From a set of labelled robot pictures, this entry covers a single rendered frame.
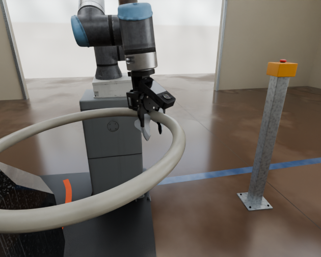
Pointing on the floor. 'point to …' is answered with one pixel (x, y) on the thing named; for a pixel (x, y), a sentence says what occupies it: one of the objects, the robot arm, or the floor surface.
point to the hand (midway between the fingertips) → (155, 134)
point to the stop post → (268, 133)
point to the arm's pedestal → (111, 144)
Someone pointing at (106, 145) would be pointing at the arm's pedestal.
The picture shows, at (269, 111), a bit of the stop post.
